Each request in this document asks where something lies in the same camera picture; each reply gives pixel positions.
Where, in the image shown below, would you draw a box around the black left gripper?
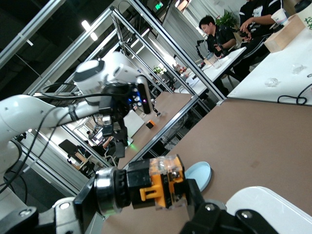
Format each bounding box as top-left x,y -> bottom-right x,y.
98,82 -> 137,159

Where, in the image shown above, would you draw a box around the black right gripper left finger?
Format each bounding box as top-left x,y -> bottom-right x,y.
52,179 -> 98,234

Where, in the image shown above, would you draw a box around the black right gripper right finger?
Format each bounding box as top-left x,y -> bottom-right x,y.
180,179 -> 234,234

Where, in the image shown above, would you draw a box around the orange black push-button switch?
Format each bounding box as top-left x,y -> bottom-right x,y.
94,154 -> 188,216

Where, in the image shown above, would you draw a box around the light wooden box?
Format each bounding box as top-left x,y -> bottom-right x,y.
264,13 -> 307,53

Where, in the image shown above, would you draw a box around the light blue round plate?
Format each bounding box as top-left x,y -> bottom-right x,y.
184,161 -> 213,193

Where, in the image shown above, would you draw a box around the ceiling lamp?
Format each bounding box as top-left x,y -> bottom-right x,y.
81,20 -> 98,41

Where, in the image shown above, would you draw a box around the small white table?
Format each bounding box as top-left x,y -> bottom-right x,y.
201,46 -> 247,82

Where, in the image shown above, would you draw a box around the large white table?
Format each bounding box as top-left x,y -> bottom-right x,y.
226,26 -> 312,107

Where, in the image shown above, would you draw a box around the seated person in black shirt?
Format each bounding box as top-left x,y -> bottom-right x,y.
197,15 -> 244,59

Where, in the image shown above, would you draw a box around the clear plastic item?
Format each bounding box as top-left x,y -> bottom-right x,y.
291,63 -> 307,74
265,77 -> 280,88

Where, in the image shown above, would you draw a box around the green potted plant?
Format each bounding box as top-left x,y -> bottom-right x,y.
215,9 -> 238,29

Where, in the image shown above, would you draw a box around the person in black striped jacket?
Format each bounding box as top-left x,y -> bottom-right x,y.
214,0 -> 286,96

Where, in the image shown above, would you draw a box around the white paper cup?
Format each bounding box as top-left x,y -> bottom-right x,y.
271,9 -> 290,26

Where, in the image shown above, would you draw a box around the paper cup with green print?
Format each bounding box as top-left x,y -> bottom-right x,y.
293,0 -> 312,28

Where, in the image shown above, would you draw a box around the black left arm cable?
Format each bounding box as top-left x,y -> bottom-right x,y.
0,82 -> 110,195

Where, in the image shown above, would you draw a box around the white box with grey handle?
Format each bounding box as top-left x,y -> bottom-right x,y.
225,186 -> 312,234

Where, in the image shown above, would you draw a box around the aluminium frame profiles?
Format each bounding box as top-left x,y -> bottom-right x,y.
0,0 -> 229,195

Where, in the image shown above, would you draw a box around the black cable on white table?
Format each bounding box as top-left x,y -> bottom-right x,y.
277,84 -> 312,106

